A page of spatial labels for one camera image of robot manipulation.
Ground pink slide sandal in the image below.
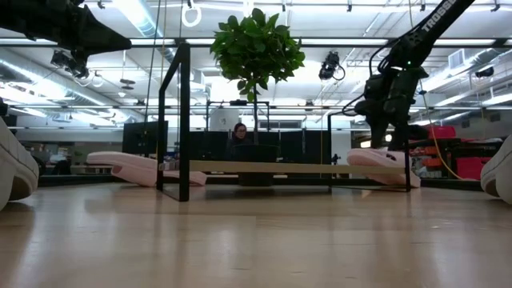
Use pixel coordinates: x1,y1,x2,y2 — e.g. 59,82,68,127
86,150,208,188
346,147,422,189

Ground black metal table frame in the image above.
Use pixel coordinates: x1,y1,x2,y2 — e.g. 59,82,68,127
38,174,512,191

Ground white box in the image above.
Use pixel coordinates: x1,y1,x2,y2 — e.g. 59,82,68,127
208,108,241,132

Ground white hanging ring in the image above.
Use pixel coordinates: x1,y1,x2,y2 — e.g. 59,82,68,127
181,2,203,29

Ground black ceiling spotlights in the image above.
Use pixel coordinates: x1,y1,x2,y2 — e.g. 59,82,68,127
49,49,91,80

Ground black desk partition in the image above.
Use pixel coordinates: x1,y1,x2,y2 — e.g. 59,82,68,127
187,129,334,166

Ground green potted plant black pot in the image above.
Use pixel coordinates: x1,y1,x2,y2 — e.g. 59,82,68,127
210,7,306,187

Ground person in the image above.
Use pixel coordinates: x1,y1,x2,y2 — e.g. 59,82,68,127
223,122,255,162

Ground black computer monitor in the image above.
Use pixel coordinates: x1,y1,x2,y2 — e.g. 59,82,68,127
122,120,170,156

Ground black frame wooden board shelf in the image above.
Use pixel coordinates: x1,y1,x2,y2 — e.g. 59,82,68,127
155,42,413,202

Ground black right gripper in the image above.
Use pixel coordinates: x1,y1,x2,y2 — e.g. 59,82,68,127
354,66,430,153

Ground white sneaker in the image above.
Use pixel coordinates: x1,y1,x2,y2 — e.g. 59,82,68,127
0,117,40,212

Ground black storage rack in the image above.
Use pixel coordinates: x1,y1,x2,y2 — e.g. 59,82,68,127
410,137,502,179

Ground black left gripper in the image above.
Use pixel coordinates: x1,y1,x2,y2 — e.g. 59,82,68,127
23,0,134,55

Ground red crate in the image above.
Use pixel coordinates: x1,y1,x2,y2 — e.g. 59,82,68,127
455,156,494,182

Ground yellow hanging cable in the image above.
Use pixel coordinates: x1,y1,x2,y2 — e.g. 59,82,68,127
407,0,466,182

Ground red storage bin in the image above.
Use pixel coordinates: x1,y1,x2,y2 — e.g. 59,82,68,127
426,125,458,141

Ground black hanging camera device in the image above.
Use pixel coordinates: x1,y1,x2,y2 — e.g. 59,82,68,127
318,50,346,82

